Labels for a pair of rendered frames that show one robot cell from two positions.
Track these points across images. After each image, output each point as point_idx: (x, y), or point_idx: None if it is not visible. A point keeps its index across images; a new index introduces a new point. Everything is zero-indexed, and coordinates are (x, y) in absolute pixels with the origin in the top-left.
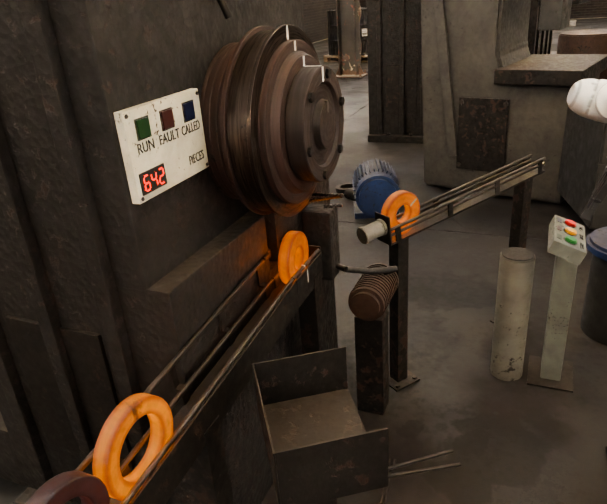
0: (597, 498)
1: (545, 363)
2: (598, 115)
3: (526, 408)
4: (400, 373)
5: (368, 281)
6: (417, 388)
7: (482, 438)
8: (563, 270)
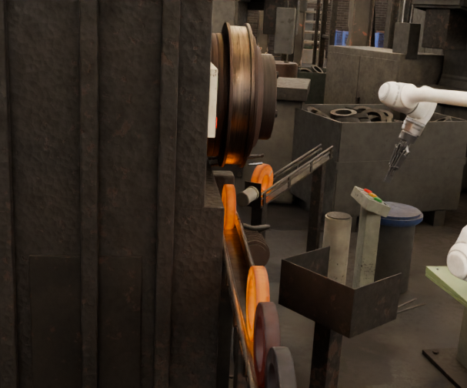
0: (433, 379)
1: None
2: (401, 105)
3: (358, 339)
4: None
5: (252, 236)
6: None
7: (341, 362)
8: (371, 225)
